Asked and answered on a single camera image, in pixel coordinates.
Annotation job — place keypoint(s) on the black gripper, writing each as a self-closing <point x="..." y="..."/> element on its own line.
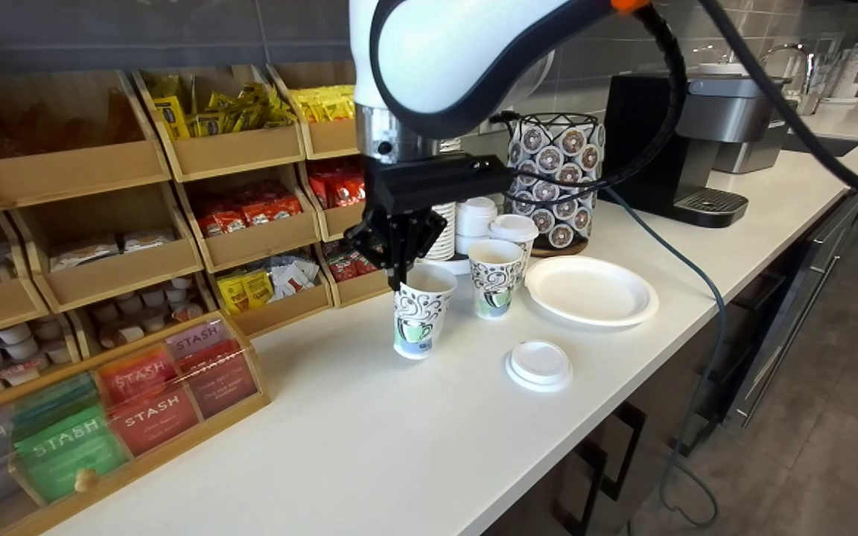
<point x="400" y="205"/>

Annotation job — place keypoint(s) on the patterned paper cup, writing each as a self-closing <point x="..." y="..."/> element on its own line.
<point x="496" y="272"/>
<point x="417" y="311"/>

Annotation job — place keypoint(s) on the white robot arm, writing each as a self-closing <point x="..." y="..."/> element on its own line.
<point x="435" y="69"/>

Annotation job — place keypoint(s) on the white plastic cup lid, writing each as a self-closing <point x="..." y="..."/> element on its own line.
<point x="541" y="367"/>

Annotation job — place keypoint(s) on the patterned coffee pod carousel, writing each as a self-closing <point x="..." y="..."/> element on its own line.
<point x="556" y="160"/>

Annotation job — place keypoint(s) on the white paper plate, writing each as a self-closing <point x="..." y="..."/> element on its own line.
<point x="592" y="293"/>

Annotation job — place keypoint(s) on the black Keurig coffee machine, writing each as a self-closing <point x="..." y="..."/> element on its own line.
<point x="718" y="110"/>

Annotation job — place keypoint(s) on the wooden condiment shelf organizer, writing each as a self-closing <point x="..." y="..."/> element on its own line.
<point x="102" y="196"/>

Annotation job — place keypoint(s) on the wooden tea bag box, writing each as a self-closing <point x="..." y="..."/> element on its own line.
<point x="78" y="434"/>

